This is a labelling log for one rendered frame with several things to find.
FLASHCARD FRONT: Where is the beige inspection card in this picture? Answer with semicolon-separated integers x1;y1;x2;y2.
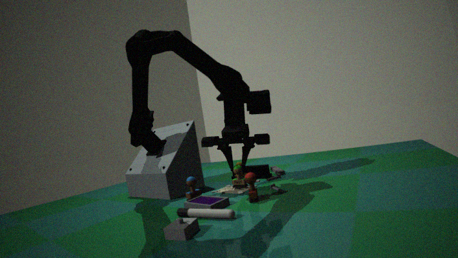
212;185;250;194

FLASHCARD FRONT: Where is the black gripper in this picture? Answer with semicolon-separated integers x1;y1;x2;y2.
201;115;270;171

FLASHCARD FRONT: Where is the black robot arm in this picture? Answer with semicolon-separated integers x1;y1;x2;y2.
125;30;271;156

